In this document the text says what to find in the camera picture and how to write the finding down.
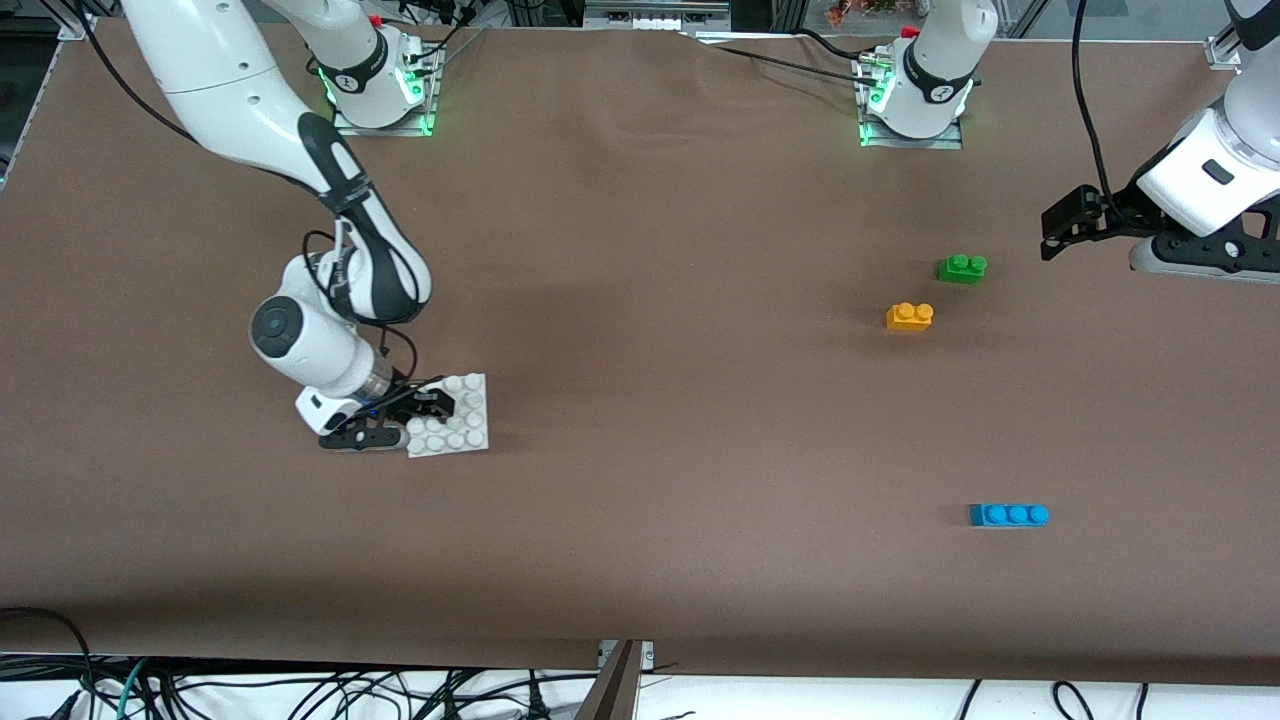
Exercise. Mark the aluminium extrusion bar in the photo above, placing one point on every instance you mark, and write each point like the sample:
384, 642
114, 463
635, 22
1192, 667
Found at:
650, 15

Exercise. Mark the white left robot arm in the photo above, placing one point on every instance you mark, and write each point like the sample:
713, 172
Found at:
935, 80

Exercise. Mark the metal corner bracket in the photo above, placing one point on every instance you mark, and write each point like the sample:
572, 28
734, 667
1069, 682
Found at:
1222, 52
75, 25

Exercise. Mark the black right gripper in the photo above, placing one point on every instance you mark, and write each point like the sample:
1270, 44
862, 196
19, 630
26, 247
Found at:
407, 397

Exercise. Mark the metal table edge bracket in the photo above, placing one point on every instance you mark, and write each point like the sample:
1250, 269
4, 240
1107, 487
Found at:
620, 690

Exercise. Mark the green two-stud block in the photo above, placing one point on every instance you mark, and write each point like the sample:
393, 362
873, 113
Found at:
960, 272

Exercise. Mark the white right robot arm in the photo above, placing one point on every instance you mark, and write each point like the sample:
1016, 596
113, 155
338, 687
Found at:
230, 90

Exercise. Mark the white studded base plate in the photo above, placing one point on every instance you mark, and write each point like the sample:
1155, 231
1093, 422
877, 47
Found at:
465, 425

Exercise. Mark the orange background clutter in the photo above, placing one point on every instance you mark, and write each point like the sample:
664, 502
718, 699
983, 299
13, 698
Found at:
840, 12

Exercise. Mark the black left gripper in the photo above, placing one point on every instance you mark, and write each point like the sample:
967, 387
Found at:
1108, 215

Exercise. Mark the yellow two-stud block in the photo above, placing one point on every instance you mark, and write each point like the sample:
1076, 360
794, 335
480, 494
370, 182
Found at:
908, 320

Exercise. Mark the blue three-stud block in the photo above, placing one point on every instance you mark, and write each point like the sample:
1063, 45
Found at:
1005, 515

